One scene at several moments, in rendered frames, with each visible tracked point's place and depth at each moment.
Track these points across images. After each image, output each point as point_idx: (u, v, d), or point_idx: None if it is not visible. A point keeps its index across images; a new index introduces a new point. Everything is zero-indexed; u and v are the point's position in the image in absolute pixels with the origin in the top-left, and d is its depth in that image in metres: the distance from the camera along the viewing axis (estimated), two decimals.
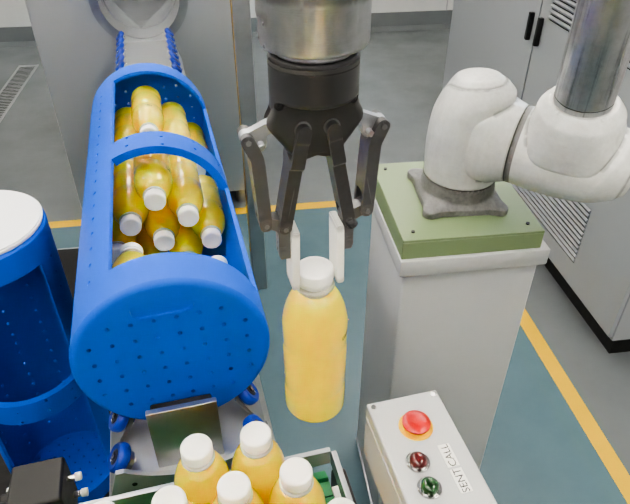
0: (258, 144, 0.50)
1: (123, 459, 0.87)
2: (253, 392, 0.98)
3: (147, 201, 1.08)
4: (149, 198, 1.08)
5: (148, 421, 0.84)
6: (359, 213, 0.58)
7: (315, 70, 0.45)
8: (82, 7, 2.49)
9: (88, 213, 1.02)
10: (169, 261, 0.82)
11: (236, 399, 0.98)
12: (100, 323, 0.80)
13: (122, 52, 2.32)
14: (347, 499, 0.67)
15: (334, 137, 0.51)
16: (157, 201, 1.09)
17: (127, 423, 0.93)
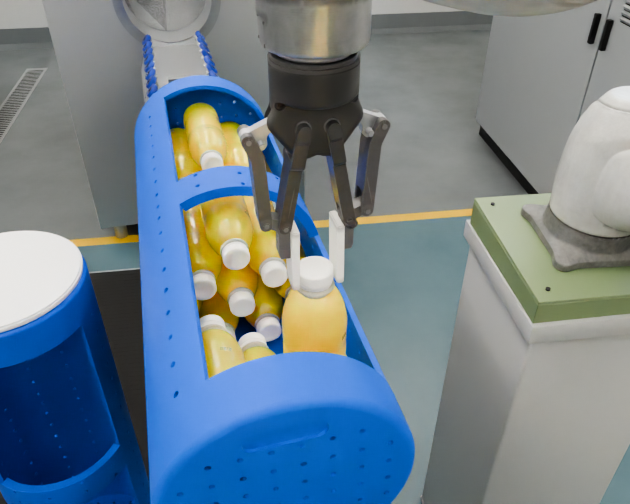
0: (258, 144, 0.50)
1: None
2: None
3: (227, 259, 0.84)
4: (230, 255, 0.84)
5: None
6: (359, 213, 0.58)
7: (315, 69, 0.45)
8: (105, 8, 2.25)
9: (156, 279, 0.78)
10: (293, 369, 0.58)
11: None
12: (200, 461, 0.56)
13: (151, 58, 2.09)
14: None
15: (334, 137, 0.51)
16: (239, 259, 0.85)
17: None
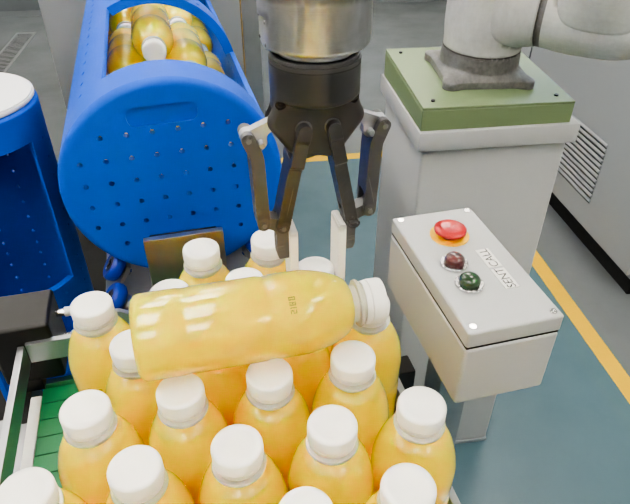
0: (258, 142, 0.51)
1: (118, 297, 0.78)
2: None
3: (146, 51, 0.99)
4: (148, 47, 0.99)
5: (146, 250, 0.75)
6: (361, 213, 0.58)
7: (316, 69, 0.45)
8: None
9: (81, 54, 0.93)
10: (170, 65, 0.73)
11: (243, 251, 0.89)
12: (92, 129, 0.71)
13: None
14: None
15: (335, 136, 0.51)
16: (156, 52, 1.00)
17: (123, 270, 0.84)
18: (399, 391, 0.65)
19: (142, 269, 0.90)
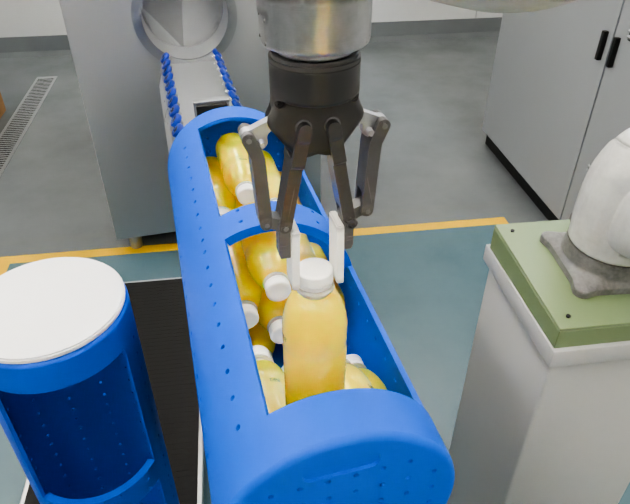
0: (259, 142, 0.51)
1: None
2: None
3: (270, 291, 0.90)
4: (273, 288, 0.89)
5: None
6: (359, 213, 0.58)
7: (316, 68, 0.45)
8: (125, 27, 2.30)
9: (207, 312, 0.83)
10: (348, 405, 0.64)
11: None
12: (265, 490, 0.62)
13: (171, 77, 2.14)
14: None
15: (334, 136, 0.51)
16: (281, 291, 0.90)
17: None
18: None
19: None
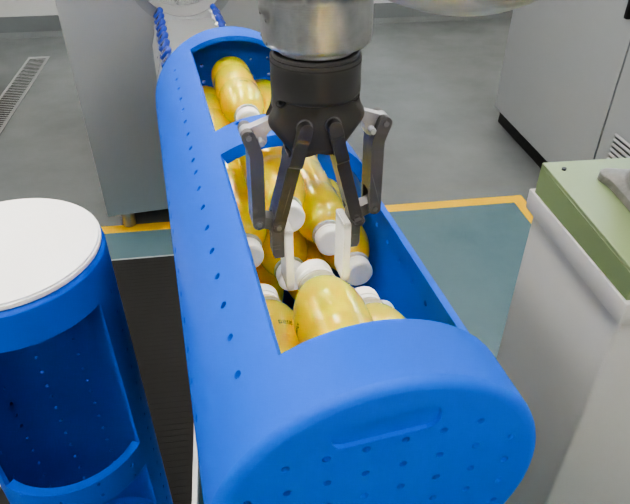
0: (258, 140, 0.51)
1: None
2: None
3: None
4: None
5: None
6: (366, 211, 0.58)
7: (317, 67, 0.45)
8: None
9: (197, 239, 0.64)
10: (395, 340, 0.45)
11: None
12: (277, 460, 0.42)
13: (164, 29, 1.95)
14: None
15: (336, 135, 0.51)
16: (292, 219, 0.71)
17: None
18: None
19: None
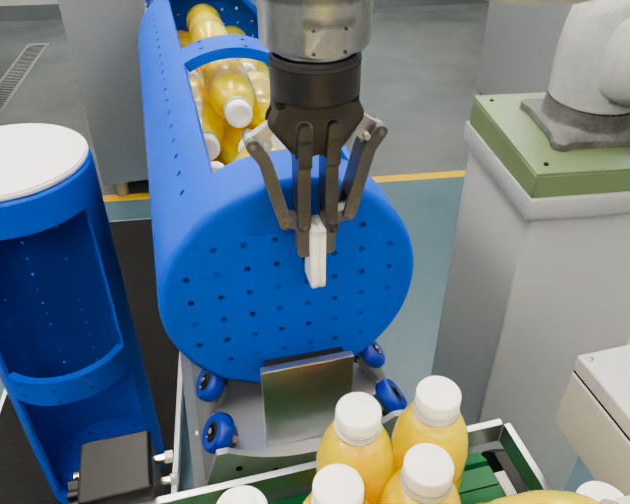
0: (363, 126, 0.54)
1: (226, 434, 0.64)
2: (378, 352, 0.76)
3: (230, 114, 0.86)
4: (233, 110, 0.86)
5: (263, 382, 0.62)
6: None
7: None
8: None
9: (161, 122, 0.80)
10: None
11: (357, 360, 0.75)
12: (206, 240, 0.58)
13: (153, 1, 2.10)
14: (605, 484, 0.45)
15: None
16: (242, 115, 0.87)
17: (223, 386, 0.71)
18: None
19: (236, 379, 0.77)
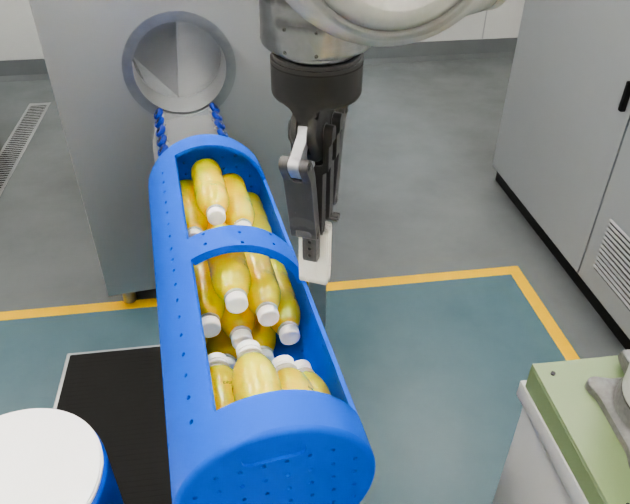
0: (308, 163, 0.48)
1: None
2: None
3: (230, 305, 1.03)
4: (232, 302, 1.03)
5: None
6: (329, 205, 0.59)
7: (356, 63, 0.47)
8: (115, 81, 2.14)
9: (172, 324, 0.97)
10: (280, 404, 0.77)
11: None
12: (210, 473, 0.75)
13: (164, 140, 1.98)
14: None
15: (341, 127, 0.52)
16: (239, 305, 1.04)
17: None
18: None
19: None
